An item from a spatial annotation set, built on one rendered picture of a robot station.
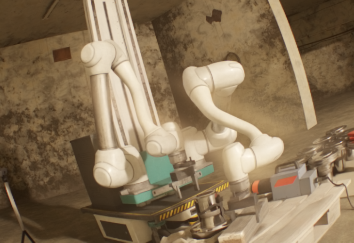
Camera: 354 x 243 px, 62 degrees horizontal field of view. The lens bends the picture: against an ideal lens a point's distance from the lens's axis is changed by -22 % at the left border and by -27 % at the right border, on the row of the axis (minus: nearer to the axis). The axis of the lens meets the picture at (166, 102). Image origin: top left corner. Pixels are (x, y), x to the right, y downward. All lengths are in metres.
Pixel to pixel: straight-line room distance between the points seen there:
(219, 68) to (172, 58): 5.84
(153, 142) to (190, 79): 0.35
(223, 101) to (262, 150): 0.61
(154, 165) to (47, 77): 4.62
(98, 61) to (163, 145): 0.51
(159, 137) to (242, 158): 0.44
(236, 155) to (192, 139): 0.89
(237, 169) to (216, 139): 0.86
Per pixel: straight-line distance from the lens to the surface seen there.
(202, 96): 1.75
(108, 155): 1.84
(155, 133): 1.74
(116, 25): 2.51
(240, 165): 1.47
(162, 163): 2.35
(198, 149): 2.33
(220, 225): 1.82
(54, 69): 6.77
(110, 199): 2.35
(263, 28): 5.94
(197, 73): 1.85
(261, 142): 1.53
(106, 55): 1.86
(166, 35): 7.74
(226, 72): 1.86
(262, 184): 2.13
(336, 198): 1.81
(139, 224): 2.17
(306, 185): 1.98
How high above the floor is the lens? 0.79
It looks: 3 degrees up
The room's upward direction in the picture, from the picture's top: 16 degrees counter-clockwise
